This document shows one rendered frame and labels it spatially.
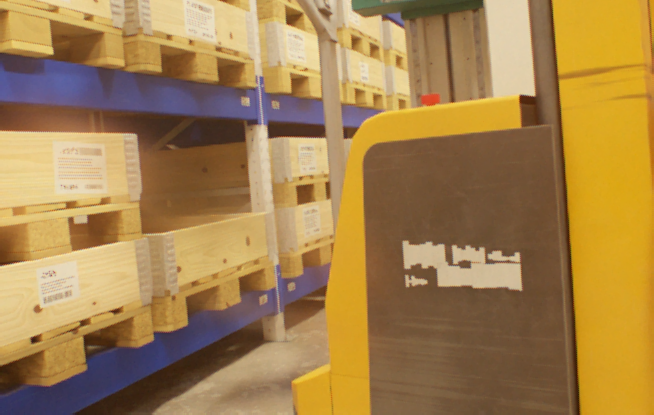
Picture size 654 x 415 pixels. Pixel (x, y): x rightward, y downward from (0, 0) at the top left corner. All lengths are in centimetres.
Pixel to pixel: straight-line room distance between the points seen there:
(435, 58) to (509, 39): 418
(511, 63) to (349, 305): 579
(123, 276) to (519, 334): 134
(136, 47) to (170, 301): 88
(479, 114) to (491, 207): 16
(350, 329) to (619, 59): 69
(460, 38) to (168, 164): 163
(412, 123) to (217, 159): 225
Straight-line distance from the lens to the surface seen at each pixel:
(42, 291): 191
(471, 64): 277
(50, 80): 209
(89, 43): 226
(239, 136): 496
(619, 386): 120
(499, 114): 113
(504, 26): 702
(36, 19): 202
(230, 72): 297
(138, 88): 239
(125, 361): 228
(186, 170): 347
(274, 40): 325
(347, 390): 137
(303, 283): 344
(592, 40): 114
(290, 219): 319
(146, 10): 242
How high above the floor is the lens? 80
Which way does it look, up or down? 2 degrees down
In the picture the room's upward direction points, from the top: 5 degrees counter-clockwise
